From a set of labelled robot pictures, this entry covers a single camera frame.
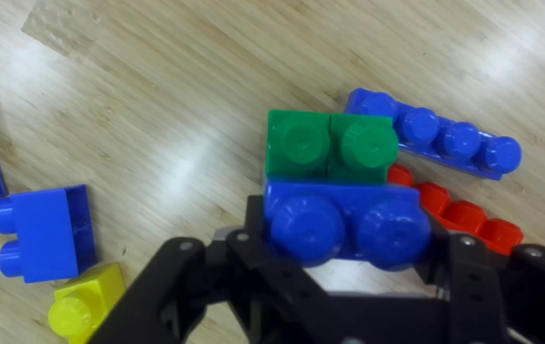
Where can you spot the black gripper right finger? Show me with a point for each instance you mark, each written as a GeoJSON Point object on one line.
{"type": "Point", "coordinates": [507, 299]}

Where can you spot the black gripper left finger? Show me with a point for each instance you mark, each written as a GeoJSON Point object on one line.
{"type": "Point", "coordinates": [176, 293]}

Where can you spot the blue two-stud block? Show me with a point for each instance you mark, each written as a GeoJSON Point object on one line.
{"type": "Point", "coordinates": [348, 220]}
{"type": "Point", "coordinates": [48, 232]}

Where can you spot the green square block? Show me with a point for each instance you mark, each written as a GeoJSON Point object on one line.
{"type": "Point", "coordinates": [329, 144]}

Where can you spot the yellow three-stud block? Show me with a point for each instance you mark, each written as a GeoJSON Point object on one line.
{"type": "Point", "coordinates": [86, 303]}

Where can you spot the red four-stud block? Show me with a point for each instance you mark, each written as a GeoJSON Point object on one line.
{"type": "Point", "coordinates": [463, 213]}

